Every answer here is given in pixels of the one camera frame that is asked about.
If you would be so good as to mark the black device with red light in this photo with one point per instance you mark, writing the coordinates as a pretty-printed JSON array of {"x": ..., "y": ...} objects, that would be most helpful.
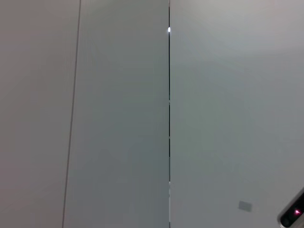
[{"x": 294, "y": 211}]

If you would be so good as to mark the grey wall plate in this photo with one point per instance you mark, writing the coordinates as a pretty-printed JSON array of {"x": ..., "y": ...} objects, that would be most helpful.
[{"x": 245, "y": 205}]

